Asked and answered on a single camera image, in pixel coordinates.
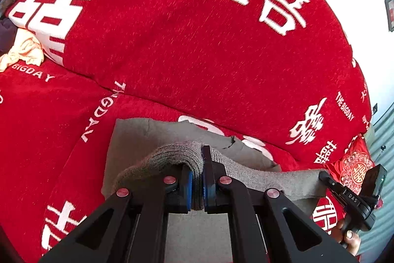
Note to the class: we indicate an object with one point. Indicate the dark purple cloth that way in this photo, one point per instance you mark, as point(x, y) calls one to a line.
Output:
point(6, 35)

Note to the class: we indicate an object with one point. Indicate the grey knit sweater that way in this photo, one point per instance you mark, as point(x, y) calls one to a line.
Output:
point(147, 158)

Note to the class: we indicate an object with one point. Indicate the grey ribbed panel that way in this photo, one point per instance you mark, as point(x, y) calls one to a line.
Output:
point(381, 152)

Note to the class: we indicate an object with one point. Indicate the dark framed wall picture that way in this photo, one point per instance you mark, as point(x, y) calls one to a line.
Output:
point(390, 12)

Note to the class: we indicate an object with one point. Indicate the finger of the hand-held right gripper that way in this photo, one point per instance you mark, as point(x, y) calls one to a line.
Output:
point(329, 180)

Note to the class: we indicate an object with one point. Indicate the person's right hand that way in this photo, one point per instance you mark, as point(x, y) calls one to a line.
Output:
point(351, 240)

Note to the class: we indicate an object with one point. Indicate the small red embroidered pillow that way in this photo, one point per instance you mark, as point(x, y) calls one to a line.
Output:
point(357, 164)

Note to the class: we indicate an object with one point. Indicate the red printed sofa back cushion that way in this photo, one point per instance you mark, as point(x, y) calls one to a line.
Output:
point(154, 19)

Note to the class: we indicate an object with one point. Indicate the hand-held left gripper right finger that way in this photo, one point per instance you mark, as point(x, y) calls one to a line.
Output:
point(207, 198)

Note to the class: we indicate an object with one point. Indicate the cream orange crumpled cloth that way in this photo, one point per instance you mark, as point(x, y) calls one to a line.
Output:
point(24, 50)

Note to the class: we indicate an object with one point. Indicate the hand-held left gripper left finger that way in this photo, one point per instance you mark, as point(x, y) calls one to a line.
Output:
point(188, 189)

